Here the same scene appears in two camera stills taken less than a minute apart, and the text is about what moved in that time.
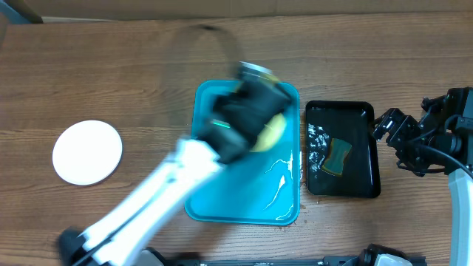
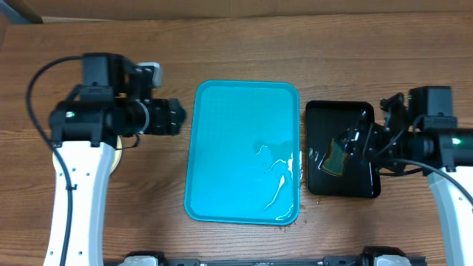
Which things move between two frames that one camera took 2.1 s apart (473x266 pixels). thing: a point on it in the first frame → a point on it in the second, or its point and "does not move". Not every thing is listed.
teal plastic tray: x=261 y=187 does not move
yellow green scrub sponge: x=334 y=162 does not move
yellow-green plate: x=273 y=133 → x=117 y=159
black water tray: x=349 y=122 does not move
